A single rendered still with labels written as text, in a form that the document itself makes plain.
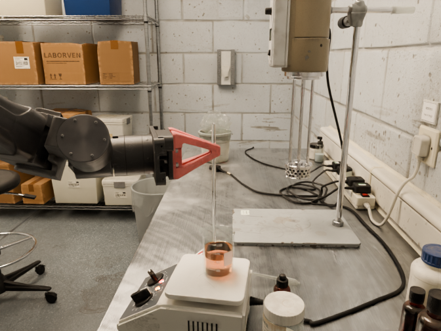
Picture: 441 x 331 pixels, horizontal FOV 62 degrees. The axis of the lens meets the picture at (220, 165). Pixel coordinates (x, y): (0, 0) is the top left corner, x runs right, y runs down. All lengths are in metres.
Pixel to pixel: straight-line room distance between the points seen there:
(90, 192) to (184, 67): 1.16
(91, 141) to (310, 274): 0.53
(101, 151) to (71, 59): 2.33
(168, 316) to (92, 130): 0.30
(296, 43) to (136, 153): 0.47
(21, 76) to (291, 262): 2.38
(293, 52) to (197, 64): 2.10
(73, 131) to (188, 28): 2.51
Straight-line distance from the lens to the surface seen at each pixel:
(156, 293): 0.63
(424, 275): 0.68
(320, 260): 0.85
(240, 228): 0.94
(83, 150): 0.44
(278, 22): 0.84
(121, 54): 2.64
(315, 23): 0.85
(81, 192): 2.89
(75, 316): 2.00
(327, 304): 0.73
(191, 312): 0.58
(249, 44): 2.90
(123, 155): 0.51
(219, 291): 0.58
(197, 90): 2.92
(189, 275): 0.62
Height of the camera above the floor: 1.17
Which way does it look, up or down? 16 degrees down
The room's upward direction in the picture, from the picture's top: straight up
